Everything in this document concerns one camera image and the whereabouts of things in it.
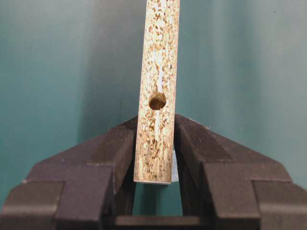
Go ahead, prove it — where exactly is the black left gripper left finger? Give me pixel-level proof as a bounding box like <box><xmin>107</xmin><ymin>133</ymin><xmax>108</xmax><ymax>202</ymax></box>
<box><xmin>0</xmin><ymin>117</ymin><xmax>138</xmax><ymax>230</ymax></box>

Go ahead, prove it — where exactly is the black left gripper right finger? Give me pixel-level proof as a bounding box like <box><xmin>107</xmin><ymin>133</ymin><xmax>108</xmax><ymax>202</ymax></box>
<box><xmin>174</xmin><ymin>115</ymin><xmax>307</xmax><ymax>230</ymax></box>

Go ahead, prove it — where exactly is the white particle board strip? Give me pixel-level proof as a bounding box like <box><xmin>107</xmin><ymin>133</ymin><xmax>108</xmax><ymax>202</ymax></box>
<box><xmin>134</xmin><ymin>0</ymin><xmax>180</xmax><ymax>184</ymax></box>

